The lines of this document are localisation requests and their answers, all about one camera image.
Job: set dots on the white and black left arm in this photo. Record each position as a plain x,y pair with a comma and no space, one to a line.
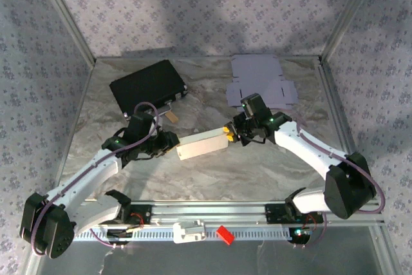
93,168

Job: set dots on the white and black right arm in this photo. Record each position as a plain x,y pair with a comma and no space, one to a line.
305,146

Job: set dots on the ridged wooden block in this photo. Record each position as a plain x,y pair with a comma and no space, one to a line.
172,117

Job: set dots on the black hard carrying case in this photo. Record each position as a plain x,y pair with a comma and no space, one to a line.
145,85

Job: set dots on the red plastic block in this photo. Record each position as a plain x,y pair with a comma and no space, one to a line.
225,234

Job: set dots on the black left controller board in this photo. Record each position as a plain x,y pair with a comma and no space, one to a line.
117,233

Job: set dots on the black controller board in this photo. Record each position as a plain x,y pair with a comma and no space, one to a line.
117,233
299,238

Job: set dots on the black right controller board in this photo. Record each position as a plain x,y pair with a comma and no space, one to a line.
299,238

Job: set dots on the grey metal floor panel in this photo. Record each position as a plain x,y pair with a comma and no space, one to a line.
206,259

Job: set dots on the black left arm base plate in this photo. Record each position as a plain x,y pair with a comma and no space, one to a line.
145,214

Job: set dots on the aluminium mounting rail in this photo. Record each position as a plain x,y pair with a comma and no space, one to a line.
209,212

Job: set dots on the aluminium back rail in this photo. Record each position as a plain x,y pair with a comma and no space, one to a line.
193,58

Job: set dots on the aluminium side rail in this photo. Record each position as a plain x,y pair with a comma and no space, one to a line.
82,94
331,94

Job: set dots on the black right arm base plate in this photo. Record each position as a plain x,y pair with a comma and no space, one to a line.
273,214

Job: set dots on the white plastic bracket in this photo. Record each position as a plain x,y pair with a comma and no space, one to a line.
185,234

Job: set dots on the aluminium corner post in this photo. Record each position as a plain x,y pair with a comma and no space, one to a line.
66,14
351,14

